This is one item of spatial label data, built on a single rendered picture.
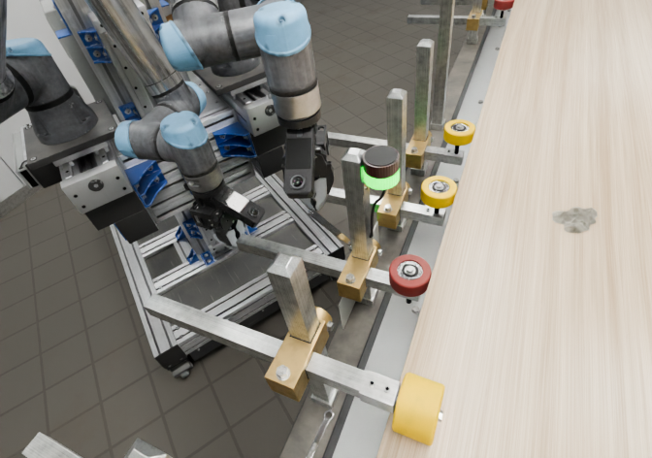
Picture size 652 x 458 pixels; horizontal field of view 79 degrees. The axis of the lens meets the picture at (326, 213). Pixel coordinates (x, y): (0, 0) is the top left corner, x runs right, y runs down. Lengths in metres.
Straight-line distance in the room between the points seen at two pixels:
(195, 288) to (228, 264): 0.17
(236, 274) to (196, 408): 0.53
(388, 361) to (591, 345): 0.43
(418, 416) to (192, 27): 0.64
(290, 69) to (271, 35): 0.05
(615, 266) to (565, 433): 0.33
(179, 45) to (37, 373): 1.79
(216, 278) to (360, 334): 0.96
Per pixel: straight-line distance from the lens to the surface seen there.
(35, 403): 2.16
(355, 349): 0.93
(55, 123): 1.21
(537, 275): 0.83
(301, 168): 0.62
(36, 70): 1.17
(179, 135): 0.77
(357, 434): 0.95
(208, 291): 1.75
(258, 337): 0.68
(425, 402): 0.59
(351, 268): 0.83
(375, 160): 0.65
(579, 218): 0.94
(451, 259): 0.81
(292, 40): 0.58
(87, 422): 1.97
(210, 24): 0.69
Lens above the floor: 1.53
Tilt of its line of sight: 44 degrees down
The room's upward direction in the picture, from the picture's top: 10 degrees counter-clockwise
